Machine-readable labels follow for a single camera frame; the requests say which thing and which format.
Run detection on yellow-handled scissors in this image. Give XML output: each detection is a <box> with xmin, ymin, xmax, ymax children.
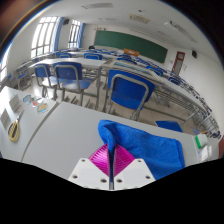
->
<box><xmin>7</xmin><ymin>109</ymin><xmax>25</xmax><ymax>143</ymax></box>

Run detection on blue curtain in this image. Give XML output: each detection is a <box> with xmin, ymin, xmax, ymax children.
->
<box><xmin>78</xmin><ymin>22</ymin><xmax>86</xmax><ymax>48</ymax></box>
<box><xmin>53</xmin><ymin>17</ymin><xmax>65</xmax><ymax>54</ymax></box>

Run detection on framed picture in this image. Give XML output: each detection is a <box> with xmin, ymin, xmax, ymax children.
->
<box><xmin>103</xmin><ymin>58</ymin><xmax>156</xmax><ymax>73</ymax></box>

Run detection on ceiling air conditioner vent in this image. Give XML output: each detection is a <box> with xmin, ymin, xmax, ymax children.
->
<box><xmin>129</xmin><ymin>13</ymin><xmax>151</xmax><ymax>24</ymax></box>

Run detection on long grey desk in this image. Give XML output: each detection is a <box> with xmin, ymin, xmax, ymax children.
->
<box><xmin>28</xmin><ymin>57</ymin><xmax>108</xmax><ymax>111</ymax></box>
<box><xmin>101</xmin><ymin>59</ymin><xmax>214</xmax><ymax>134</ymax></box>

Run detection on blue chair with grey frame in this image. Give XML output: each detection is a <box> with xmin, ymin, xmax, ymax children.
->
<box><xmin>53</xmin><ymin>61</ymin><xmax>93</xmax><ymax>107</ymax></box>
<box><xmin>33</xmin><ymin>63</ymin><xmax>58</xmax><ymax>99</ymax></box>
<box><xmin>103</xmin><ymin>68</ymin><xmax>156</xmax><ymax>122</ymax></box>

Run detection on colourful sticker card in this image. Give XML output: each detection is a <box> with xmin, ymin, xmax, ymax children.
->
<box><xmin>30</xmin><ymin>97</ymin><xmax>40</xmax><ymax>108</ymax></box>
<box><xmin>36</xmin><ymin>102</ymin><xmax>49</xmax><ymax>114</ymax></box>

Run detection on large bright window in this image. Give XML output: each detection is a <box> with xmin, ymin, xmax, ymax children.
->
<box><xmin>30</xmin><ymin>16</ymin><xmax>58</xmax><ymax>59</ymax></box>

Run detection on green chalkboard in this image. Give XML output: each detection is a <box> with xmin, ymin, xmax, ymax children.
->
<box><xmin>93</xmin><ymin>29</ymin><xmax>169</xmax><ymax>64</ymax></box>

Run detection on blue chair seat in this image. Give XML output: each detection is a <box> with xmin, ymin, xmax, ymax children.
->
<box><xmin>154</xmin><ymin>120</ymin><xmax>184</xmax><ymax>133</ymax></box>

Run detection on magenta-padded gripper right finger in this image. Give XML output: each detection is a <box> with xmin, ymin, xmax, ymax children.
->
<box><xmin>112</xmin><ymin>144</ymin><xmax>157</xmax><ymax>191</ymax></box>

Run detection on group of blue chairs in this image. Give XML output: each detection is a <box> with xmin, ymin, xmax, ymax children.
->
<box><xmin>54</xmin><ymin>48</ymin><xmax>221</xmax><ymax>139</ymax></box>

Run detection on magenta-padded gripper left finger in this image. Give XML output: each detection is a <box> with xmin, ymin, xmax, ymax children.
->
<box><xmin>67</xmin><ymin>143</ymin><xmax>112</xmax><ymax>191</ymax></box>

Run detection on orange lectern box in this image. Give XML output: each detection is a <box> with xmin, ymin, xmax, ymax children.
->
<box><xmin>123</xmin><ymin>48</ymin><xmax>140</xmax><ymax>57</ymax></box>

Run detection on narrow bright window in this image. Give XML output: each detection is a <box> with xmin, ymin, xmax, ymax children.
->
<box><xmin>68</xmin><ymin>19</ymin><xmax>82</xmax><ymax>49</ymax></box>

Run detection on group of ceiling lights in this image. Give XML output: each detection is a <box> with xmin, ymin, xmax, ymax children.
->
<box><xmin>81</xmin><ymin>2</ymin><xmax>198</xmax><ymax>43</ymax></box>

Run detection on brown door with window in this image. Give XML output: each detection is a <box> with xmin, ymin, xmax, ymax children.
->
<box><xmin>173</xmin><ymin>50</ymin><xmax>186</xmax><ymax>76</ymax></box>

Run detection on blue towel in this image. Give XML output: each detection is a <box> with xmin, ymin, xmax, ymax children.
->
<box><xmin>97</xmin><ymin>119</ymin><xmax>186</xmax><ymax>181</ymax></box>

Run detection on small white carton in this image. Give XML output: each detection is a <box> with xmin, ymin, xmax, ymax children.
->
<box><xmin>199</xmin><ymin>146</ymin><xmax>210</xmax><ymax>162</ymax></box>

